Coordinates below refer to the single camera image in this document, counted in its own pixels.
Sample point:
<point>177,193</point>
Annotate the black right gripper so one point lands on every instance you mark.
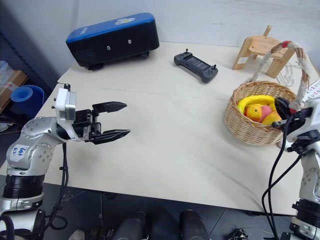
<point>301,114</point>

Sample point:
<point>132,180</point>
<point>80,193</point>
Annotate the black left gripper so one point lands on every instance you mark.
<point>85,125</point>

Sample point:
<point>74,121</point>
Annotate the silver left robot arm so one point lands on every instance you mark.
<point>32,150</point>

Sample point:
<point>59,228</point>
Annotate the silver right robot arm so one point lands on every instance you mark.
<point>311,180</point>

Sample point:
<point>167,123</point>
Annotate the yellow orange mango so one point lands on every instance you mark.
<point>271,118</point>

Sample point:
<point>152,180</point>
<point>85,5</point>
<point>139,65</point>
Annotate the pink peach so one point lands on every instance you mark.
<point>266,111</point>

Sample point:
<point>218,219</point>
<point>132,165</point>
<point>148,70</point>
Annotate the orange yellow round fruit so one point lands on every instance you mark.
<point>252,113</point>

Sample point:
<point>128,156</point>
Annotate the yellow banana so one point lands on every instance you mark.
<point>255,100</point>

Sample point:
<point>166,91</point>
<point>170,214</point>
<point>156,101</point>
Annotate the white card with coloured prints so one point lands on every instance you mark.
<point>314,90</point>

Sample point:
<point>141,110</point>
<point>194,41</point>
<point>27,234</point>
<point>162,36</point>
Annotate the small wooden stand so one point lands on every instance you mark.
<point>260,47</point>

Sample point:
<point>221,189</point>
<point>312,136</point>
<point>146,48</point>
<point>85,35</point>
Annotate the blue and black box device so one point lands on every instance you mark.
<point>112,42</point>

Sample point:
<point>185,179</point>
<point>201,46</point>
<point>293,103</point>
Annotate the blue rolled foam mat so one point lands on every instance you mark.
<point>27,98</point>

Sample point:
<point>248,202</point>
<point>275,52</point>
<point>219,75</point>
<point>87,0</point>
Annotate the dark grey handheld controller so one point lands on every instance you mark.
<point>196,65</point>

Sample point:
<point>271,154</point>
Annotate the brown cardboard box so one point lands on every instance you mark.
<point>12,82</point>

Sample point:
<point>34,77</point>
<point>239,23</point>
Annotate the dark rounded shape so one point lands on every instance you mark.
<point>132,225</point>

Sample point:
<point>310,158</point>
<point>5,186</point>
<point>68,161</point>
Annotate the clear plastic storage box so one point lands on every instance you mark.
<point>4,71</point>

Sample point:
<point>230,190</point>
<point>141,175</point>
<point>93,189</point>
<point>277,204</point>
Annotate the light-coloured shoe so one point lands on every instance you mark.
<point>77,235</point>

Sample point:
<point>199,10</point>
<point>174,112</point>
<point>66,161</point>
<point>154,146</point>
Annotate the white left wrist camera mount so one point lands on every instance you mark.
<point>62,100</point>

